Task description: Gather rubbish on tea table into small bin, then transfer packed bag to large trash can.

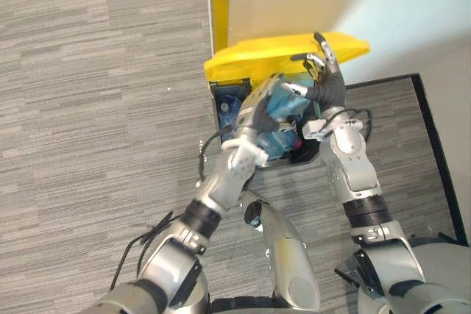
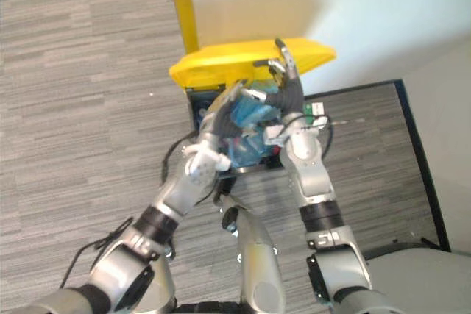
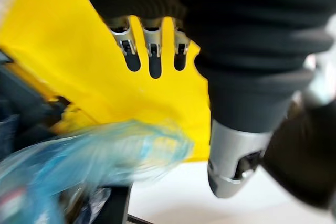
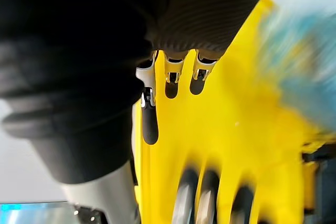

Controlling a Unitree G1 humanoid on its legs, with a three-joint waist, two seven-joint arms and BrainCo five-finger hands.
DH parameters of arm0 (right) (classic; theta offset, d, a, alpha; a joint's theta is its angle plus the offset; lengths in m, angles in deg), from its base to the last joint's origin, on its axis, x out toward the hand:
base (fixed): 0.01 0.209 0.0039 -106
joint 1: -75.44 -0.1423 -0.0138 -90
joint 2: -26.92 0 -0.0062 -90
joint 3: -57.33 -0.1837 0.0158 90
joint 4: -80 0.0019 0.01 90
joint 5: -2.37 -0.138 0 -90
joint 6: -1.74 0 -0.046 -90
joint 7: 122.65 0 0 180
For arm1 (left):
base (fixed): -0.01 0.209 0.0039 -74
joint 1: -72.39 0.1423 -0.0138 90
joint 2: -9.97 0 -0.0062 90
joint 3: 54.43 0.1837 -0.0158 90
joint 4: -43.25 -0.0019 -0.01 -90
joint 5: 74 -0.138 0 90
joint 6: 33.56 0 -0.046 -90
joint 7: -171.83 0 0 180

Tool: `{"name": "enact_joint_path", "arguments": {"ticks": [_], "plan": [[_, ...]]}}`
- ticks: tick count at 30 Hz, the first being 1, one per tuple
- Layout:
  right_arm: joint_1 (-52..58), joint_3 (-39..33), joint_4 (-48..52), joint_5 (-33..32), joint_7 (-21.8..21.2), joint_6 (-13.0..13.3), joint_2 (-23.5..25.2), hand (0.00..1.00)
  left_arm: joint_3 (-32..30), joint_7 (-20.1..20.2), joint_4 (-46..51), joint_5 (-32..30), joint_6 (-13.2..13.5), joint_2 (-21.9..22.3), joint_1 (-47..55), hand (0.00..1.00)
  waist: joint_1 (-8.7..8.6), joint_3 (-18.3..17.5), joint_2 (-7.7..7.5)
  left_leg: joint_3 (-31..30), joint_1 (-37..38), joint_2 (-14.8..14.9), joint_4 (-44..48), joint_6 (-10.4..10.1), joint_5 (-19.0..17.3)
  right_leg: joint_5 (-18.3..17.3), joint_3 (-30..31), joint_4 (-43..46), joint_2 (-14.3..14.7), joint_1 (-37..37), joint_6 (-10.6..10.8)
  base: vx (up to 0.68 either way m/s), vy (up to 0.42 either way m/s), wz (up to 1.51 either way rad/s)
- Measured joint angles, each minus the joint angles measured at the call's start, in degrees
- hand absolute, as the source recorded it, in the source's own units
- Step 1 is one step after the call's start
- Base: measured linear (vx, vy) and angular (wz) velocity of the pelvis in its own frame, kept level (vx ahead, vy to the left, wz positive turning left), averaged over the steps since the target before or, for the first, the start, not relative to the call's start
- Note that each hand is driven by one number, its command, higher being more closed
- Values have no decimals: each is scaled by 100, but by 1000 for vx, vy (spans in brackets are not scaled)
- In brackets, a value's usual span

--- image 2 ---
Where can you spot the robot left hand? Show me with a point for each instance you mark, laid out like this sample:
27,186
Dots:
217,119

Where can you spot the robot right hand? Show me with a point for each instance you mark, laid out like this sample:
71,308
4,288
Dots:
292,95

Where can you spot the blue plastic rubbish bag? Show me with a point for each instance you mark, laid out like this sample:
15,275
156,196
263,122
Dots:
246,113

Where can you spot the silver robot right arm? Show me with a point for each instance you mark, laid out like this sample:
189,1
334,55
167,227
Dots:
309,174

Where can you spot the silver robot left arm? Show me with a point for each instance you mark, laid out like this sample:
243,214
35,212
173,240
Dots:
184,189

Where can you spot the large dark trash can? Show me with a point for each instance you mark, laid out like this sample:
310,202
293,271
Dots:
195,104

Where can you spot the yellow trash can lid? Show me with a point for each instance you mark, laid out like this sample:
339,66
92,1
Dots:
221,62

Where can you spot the green white small box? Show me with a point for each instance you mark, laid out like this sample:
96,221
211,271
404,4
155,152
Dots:
315,110

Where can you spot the yellow corner guard strip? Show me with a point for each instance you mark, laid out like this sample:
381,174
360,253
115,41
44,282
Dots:
182,5

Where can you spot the silver robot right leg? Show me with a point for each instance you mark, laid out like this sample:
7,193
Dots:
257,255

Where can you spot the black skirting strip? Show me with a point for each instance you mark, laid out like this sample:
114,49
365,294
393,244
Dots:
423,167

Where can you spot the black robot waist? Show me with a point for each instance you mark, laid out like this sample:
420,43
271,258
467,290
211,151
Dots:
209,307

